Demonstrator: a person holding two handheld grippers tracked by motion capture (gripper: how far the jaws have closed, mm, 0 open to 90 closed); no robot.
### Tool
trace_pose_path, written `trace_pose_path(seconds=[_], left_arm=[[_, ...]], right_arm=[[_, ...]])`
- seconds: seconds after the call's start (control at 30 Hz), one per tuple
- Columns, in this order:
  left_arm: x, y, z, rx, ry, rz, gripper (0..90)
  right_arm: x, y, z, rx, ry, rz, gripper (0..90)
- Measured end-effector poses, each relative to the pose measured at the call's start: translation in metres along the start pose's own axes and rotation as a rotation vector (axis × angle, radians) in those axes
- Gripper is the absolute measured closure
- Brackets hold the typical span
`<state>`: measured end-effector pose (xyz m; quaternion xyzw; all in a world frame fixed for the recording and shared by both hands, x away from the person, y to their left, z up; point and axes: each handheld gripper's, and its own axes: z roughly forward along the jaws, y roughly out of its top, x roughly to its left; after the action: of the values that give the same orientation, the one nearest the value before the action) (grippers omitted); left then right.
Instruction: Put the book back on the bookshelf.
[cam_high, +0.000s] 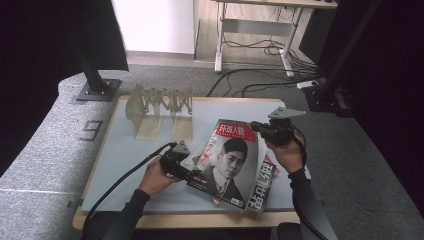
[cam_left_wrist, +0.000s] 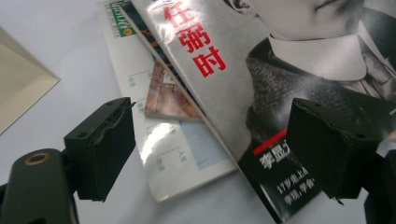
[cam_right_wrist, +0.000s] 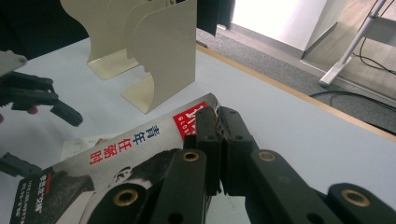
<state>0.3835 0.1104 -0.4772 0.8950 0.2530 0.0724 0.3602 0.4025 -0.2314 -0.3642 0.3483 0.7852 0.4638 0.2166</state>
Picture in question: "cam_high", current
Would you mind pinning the red brown magazine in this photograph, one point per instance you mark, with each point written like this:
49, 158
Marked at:
274, 166

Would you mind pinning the grey table bracket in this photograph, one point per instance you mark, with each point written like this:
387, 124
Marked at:
75, 203

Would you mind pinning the black metal stand with base plate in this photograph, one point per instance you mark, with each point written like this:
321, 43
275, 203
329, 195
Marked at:
95, 86

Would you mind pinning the wooden table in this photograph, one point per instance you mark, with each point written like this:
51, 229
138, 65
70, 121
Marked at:
166, 220

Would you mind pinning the white power strip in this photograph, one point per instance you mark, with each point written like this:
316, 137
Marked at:
307, 84

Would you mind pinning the light grey table mat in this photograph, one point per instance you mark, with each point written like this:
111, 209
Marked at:
133, 156

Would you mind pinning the beige expandable book rack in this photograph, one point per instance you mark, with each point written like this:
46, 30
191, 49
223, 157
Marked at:
160, 100

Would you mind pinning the black curtain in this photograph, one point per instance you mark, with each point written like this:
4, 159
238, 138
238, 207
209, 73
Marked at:
393, 83
50, 50

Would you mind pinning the person's right hand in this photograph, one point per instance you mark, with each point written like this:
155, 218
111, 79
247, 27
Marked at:
290, 156

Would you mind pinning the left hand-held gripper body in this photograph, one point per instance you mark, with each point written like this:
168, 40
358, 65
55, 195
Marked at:
171, 163

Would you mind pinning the dark blue magazine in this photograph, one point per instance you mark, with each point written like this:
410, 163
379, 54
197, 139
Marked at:
261, 193

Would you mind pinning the white desk frame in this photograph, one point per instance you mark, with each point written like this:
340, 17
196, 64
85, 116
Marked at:
256, 28

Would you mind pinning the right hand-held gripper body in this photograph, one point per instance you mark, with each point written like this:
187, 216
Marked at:
280, 133

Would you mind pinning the person's left hand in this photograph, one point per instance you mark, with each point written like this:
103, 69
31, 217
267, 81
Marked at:
156, 180

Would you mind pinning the portrait magazine with red band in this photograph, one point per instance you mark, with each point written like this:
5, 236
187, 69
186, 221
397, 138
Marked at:
230, 160

